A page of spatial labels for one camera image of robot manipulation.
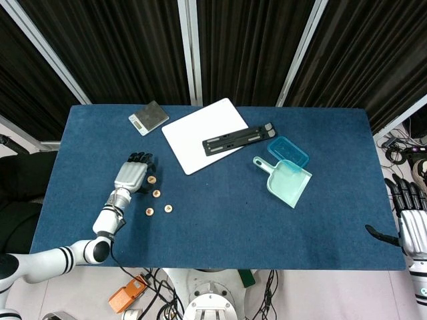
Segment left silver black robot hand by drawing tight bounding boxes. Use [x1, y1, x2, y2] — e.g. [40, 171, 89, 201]
[114, 151, 159, 195]

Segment dark green block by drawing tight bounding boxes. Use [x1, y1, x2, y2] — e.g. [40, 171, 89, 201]
[237, 269, 257, 288]

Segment black pleated curtain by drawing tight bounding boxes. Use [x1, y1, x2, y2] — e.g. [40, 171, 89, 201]
[285, 0, 427, 134]
[196, 0, 317, 107]
[18, 0, 193, 106]
[0, 11, 81, 141]

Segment black office chair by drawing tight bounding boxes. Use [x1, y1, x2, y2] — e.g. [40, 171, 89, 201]
[0, 134, 60, 257]

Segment black box device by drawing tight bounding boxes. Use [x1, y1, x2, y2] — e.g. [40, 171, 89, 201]
[402, 115, 427, 140]

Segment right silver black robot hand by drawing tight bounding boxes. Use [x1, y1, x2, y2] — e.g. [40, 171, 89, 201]
[365, 173, 427, 260]

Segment white rectangular board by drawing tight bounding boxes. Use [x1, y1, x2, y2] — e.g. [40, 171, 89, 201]
[161, 97, 250, 176]

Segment black folding laptop stand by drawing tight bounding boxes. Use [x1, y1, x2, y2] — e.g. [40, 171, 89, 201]
[201, 121, 278, 157]

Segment tangled black cables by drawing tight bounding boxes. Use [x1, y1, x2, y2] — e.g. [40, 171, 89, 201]
[376, 128, 427, 166]

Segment black floor cable bundle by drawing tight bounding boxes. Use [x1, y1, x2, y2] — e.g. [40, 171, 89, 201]
[111, 246, 186, 320]

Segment mint green dustpan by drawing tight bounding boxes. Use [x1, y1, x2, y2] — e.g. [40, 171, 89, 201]
[252, 155, 314, 209]

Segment white shoe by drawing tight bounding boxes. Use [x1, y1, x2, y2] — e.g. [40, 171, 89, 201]
[412, 159, 427, 184]

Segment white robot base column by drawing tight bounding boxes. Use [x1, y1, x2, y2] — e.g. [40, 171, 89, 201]
[163, 268, 250, 320]

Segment clear blue plastic box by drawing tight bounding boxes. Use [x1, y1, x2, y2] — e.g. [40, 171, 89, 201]
[266, 135, 310, 167]

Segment blue table cloth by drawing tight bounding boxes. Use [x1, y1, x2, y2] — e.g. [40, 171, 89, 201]
[29, 105, 407, 271]

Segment white frame post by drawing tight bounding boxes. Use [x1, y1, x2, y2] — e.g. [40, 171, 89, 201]
[0, 0, 92, 105]
[0, 115, 61, 153]
[372, 96, 427, 138]
[276, 0, 330, 108]
[177, 0, 203, 107]

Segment orange foot pedal box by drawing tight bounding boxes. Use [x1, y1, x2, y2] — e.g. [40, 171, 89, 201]
[107, 276, 150, 314]

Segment silver digital kitchen scale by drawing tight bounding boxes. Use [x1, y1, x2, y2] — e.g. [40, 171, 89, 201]
[128, 100, 170, 137]

